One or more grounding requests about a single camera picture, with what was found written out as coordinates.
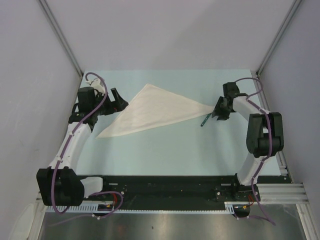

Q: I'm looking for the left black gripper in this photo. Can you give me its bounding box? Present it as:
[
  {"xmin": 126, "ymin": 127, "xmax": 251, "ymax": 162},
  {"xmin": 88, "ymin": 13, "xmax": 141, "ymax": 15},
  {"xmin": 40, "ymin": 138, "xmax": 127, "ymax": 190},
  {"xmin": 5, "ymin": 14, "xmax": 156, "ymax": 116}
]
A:
[{"xmin": 91, "ymin": 88, "xmax": 128, "ymax": 116}]

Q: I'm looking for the white cloth napkin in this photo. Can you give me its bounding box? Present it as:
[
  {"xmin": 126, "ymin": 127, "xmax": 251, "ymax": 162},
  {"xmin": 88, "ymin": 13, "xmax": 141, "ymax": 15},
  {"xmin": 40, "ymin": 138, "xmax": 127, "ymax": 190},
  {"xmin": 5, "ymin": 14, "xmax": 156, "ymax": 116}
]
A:
[{"xmin": 96, "ymin": 83, "xmax": 213, "ymax": 139}]

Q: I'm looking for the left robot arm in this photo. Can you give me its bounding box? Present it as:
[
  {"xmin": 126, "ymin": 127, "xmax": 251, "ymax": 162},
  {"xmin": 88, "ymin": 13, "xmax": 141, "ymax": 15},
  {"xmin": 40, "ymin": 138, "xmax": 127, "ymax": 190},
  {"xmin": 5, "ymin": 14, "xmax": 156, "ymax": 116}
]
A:
[{"xmin": 36, "ymin": 86, "xmax": 129, "ymax": 207}]

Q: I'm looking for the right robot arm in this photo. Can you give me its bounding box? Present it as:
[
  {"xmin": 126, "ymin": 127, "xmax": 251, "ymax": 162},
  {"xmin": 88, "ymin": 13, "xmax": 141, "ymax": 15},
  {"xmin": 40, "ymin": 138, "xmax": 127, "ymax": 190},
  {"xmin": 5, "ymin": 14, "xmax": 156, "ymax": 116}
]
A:
[{"xmin": 212, "ymin": 82, "xmax": 284, "ymax": 201}]

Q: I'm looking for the knife with green handle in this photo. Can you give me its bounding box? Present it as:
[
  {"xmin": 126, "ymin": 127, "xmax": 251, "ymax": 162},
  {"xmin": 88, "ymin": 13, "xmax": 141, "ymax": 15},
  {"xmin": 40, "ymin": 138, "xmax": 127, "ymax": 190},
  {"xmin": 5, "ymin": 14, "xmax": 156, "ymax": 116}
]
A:
[{"xmin": 200, "ymin": 113, "xmax": 212, "ymax": 127}]

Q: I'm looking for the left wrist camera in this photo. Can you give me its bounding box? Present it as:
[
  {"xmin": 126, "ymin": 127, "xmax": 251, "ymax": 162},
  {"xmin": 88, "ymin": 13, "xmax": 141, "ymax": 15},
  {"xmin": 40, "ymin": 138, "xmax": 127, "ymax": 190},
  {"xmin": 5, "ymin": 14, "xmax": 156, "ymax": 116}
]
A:
[{"xmin": 85, "ymin": 78, "xmax": 106, "ymax": 94}]

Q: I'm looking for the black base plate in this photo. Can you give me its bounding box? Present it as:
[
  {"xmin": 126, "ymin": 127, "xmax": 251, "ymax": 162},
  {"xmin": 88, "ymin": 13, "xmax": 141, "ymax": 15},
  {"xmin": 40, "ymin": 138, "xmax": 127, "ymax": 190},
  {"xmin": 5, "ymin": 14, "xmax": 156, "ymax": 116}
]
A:
[{"xmin": 88, "ymin": 175, "xmax": 290, "ymax": 211}]

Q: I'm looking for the aluminium frame rail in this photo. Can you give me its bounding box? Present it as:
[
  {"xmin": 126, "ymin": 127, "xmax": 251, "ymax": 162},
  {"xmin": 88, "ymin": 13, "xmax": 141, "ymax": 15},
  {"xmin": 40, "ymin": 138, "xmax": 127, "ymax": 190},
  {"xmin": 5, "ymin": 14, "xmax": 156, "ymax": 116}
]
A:
[{"xmin": 257, "ymin": 183, "xmax": 309, "ymax": 204}]

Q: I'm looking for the white slotted cable duct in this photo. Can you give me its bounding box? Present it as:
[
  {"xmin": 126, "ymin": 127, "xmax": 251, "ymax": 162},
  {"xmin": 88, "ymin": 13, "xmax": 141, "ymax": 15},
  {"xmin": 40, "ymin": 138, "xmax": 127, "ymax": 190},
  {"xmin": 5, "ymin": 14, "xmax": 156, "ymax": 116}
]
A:
[{"xmin": 46, "ymin": 199, "xmax": 237, "ymax": 215}]

